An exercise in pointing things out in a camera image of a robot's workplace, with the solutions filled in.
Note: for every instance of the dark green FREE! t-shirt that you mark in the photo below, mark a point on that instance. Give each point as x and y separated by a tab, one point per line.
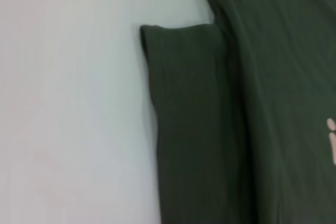
210	103

